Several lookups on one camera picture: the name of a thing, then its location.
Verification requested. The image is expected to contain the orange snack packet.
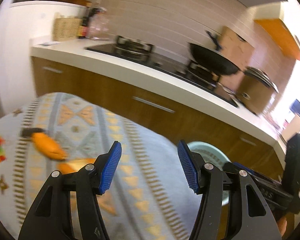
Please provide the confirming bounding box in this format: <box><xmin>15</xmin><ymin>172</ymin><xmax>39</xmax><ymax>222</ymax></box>
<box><xmin>57</xmin><ymin>158</ymin><xmax>95</xmax><ymax>174</ymax></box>

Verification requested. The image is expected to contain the light blue perforated trash basket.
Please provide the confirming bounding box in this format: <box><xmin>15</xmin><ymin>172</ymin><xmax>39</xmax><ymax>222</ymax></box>
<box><xmin>187</xmin><ymin>141</ymin><xmax>231</xmax><ymax>207</ymax></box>

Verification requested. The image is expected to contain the wooden kitchen cabinet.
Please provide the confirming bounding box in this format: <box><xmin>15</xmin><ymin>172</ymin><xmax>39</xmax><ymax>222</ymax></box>
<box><xmin>31</xmin><ymin>56</ymin><xmax>286</xmax><ymax>230</ymax></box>

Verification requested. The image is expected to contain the person's right hand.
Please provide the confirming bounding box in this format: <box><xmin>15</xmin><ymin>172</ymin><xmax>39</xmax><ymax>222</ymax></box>
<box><xmin>277</xmin><ymin>216</ymin><xmax>287</xmax><ymax>237</ymax></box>

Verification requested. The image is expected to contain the black car key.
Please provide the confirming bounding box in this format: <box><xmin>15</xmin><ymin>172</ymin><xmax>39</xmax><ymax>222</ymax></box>
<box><xmin>20</xmin><ymin>128</ymin><xmax>45</xmax><ymax>138</ymax></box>

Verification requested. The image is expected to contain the patterned blue tablecloth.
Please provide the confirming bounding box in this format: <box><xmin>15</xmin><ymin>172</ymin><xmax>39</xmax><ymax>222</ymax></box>
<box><xmin>0</xmin><ymin>93</ymin><xmax>200</xmax><ymax>239</ymax></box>

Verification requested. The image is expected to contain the brown rice cooker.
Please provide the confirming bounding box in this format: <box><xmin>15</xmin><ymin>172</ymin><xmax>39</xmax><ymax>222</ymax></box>
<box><xmin>236</xmin><ymin>67</ymin><xmax>279</xmax><ymax>115</ymax></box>

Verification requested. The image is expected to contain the black wok pan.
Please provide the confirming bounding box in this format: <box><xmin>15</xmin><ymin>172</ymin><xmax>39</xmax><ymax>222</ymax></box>
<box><xmin>189</xmin><ymin>31</ymin><xmax>240</xmax><ymax>76</ymax></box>

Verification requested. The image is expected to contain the wooden cutting board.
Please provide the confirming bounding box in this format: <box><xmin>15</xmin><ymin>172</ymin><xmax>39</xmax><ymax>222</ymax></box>
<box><xmin>218</xmin><ymin>26</ymin><xmax>256</xmax><ymax>88</ymax></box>

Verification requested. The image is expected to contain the black gas stove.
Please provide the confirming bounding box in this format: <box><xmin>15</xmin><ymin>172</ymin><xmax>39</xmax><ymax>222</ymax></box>
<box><xmin>86</xmin><ymin>35</ymin><xmax>238</xmax><ymax>107</ymax></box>

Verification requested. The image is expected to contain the woven cutlery basket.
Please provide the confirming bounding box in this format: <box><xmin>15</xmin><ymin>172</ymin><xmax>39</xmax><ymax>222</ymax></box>
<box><xmin>52</xmin><ymin>17</ymin><xmax>82</xmax><ymax>42</ymax></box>

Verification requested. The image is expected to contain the clear plastic bag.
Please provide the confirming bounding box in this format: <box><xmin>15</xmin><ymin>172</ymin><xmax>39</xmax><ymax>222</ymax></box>
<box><xmin>87</xmin><ymin>7</ymin><xmax>110</xmax><ymax>41</ymax></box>

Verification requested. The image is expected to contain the dark soy sauce bottle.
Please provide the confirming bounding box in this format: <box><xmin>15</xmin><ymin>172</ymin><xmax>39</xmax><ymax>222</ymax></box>
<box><xmin>78</xmin><ymin>3</ymin><xmax>92</xmax><ymax>38</ymax></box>

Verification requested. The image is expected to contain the orange wall cabinet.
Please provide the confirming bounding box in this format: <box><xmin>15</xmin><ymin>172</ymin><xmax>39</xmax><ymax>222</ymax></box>
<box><xmin>253</xmin><ymin>2</ymin><xmax>300</xmax><ymax>63</ymax></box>

